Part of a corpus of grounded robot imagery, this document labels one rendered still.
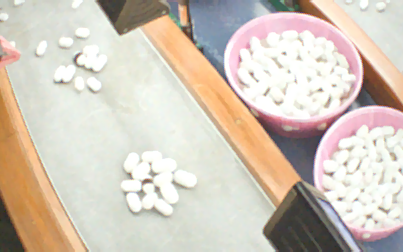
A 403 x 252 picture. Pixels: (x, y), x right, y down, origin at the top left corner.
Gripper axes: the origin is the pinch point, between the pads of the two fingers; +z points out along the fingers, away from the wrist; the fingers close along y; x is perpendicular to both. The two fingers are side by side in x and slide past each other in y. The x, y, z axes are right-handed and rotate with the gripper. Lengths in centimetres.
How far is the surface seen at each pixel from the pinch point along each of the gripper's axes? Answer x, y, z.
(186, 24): -15.5, -6.9, 30.6
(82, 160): 5.8, -21.6, 11.2
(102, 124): 1.5, -16.7, 16.2
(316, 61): -24, -24, 48
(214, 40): -11.9, -4.5, 42.1
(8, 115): 11.1, -4.8, 1.3
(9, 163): 13.4, -16.1, -1.6
